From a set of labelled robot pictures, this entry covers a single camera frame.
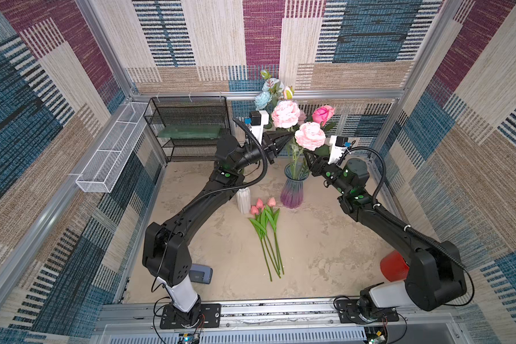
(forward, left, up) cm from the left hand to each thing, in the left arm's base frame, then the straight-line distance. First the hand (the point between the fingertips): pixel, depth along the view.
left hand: (293, 135), depth 62 cm
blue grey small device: (-24, +32, -45) cm, 60 cm away
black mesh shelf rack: (+41, +49, -17) cm, 66 cm away
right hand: (+7, -7, -13) cm, 17 cm away
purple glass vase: (+7, -4, -37) cm, 38 cm away
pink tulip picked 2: (+4, +10, -42) cm, 43 cm away
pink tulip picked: (-8, +10, -45) cm, 47 cm away
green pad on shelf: (+27, +39, -19) cm, 51 cm away
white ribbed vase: (+2, +16, -33) cm, 37 cm away
